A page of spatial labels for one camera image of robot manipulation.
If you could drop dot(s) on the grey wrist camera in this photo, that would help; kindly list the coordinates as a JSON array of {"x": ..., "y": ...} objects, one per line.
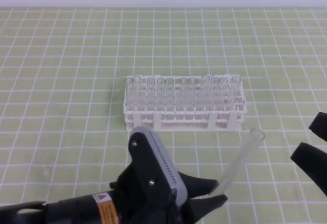
[{"x": 154, "y": 168}]

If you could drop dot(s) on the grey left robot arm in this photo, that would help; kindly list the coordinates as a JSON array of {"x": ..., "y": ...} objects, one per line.
[{"x": 30, "y": 212}]

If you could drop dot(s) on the clear glass test tube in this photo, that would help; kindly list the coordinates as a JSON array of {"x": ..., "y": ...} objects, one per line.
[{"x": 250, "y": 144}]

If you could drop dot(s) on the clear test tube far right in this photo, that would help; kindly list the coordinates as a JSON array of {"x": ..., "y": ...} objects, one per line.
[{"x": 233, "y": 92}]

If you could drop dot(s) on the white plastic test tube rack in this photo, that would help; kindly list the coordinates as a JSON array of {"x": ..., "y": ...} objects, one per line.
[{"x": 191, "y": 119}]

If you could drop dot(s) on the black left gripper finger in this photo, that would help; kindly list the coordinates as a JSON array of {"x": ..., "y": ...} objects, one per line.
[
  {"x": 197, "y": 187},
  {"x": 201, "y": 207}
]

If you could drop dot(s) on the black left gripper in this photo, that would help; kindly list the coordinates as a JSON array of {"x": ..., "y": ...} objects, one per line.
[{"x": 138, "y": 196}]

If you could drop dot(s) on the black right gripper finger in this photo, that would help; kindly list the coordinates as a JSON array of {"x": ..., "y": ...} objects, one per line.
[
  {"x": 313, "y": 162},
  {"x": 319, "y": 126}
]

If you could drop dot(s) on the clear test tube far left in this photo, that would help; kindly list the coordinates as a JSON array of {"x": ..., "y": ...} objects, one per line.
[{"x": 129, "y": 94}]

